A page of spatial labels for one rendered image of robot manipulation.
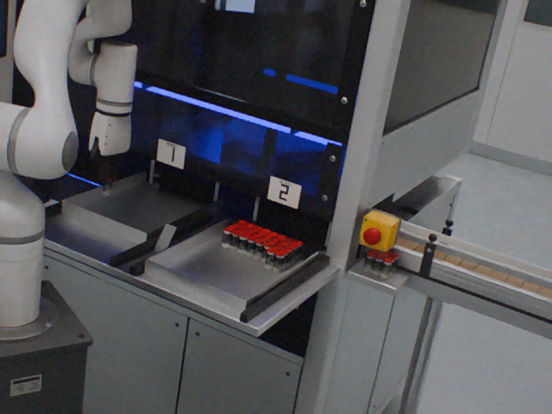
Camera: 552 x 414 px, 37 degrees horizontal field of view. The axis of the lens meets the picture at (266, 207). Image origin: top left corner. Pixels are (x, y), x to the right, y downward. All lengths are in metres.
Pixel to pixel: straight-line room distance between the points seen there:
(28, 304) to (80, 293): 0.92
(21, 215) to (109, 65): 0.54
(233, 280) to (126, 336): 0.69
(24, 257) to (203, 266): 0.49
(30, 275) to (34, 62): 0.39
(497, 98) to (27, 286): 5.33
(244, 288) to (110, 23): 0.64
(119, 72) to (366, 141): 0.59
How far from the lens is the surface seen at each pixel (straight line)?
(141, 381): 2.52
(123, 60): 1.96
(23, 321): 1.65
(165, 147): 2.20
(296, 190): 2.02
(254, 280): 1.88
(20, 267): 1.59
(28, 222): 1.56
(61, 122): 1.49
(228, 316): 1.73
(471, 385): 3.46
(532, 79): 6.52
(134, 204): 2.21
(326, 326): 2.10
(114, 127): 2.00
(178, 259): 1.93
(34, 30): 1.55
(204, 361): 2.35
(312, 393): 2.21
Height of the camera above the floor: 1.72
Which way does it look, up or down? 21 degrees down
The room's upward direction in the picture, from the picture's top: 9 degrees clockwise
